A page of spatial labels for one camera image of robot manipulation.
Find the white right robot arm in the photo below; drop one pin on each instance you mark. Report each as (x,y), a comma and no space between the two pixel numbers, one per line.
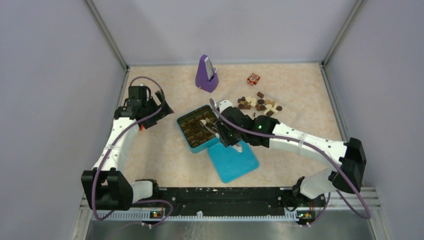
(345,161)

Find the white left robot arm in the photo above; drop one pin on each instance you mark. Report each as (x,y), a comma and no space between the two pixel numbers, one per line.
(105,186)

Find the purple phone stand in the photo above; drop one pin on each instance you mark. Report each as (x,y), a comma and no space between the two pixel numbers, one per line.
(206,77)

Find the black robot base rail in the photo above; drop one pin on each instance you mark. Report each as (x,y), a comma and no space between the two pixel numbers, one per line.
(231,204)

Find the red small candy box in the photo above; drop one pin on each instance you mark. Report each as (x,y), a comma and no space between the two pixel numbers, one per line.
(253,79)

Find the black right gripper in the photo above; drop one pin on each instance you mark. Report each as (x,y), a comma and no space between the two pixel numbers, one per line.
(227,141)

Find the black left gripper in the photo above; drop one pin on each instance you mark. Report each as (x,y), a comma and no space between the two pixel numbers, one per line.
(165,110)

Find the teal box lid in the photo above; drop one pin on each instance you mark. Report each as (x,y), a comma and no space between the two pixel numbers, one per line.
(232,162)

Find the teal chocolate box with tray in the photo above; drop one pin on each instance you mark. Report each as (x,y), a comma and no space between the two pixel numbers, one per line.
(197,137)

